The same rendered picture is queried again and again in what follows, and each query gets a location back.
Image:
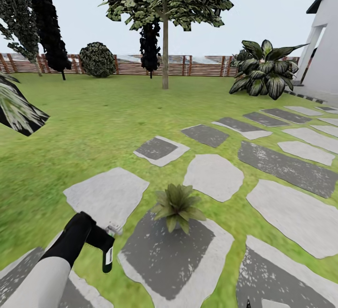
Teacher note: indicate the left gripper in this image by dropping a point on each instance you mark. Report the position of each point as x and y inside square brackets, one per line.
[103, 240]

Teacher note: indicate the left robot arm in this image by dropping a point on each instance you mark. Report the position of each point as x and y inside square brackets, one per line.
[43, 287]

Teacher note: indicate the pot plant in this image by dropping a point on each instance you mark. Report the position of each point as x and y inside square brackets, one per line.
[176, 205]

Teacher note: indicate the insectifuge atomizer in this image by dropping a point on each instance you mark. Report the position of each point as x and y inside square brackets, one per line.
[107, 260]

